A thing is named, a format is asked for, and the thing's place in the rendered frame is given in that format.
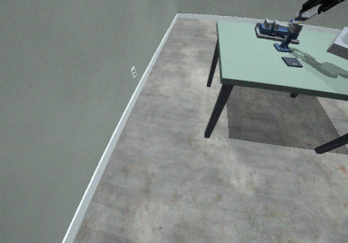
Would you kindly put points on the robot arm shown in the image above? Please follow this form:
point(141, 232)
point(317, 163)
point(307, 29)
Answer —
point(345, 38)

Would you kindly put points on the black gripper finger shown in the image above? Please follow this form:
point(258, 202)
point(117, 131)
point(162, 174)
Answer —
point(325, 6)
point(307, 6)

